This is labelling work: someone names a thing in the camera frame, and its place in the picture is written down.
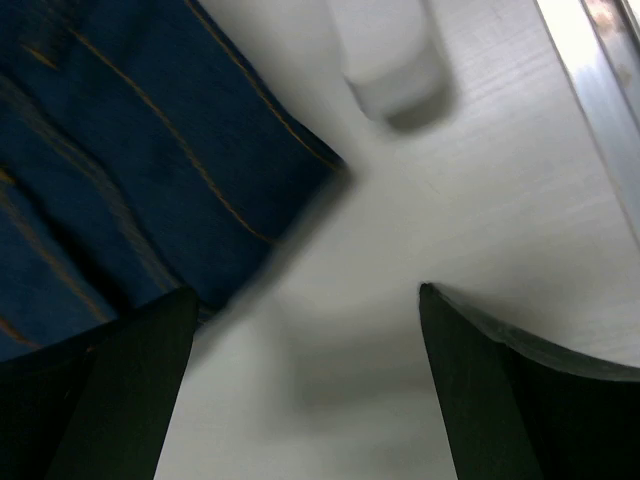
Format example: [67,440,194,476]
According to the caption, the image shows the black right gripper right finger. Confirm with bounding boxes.
[419,283,639,479]

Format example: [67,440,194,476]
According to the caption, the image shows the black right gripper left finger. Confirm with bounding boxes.
[1,288,198,479]

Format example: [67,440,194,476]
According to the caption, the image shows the dark blue denim trousers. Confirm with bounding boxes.
[1,1,344,360]

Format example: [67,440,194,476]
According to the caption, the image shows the metal clothes rack frame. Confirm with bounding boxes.
[327,0,640,251]

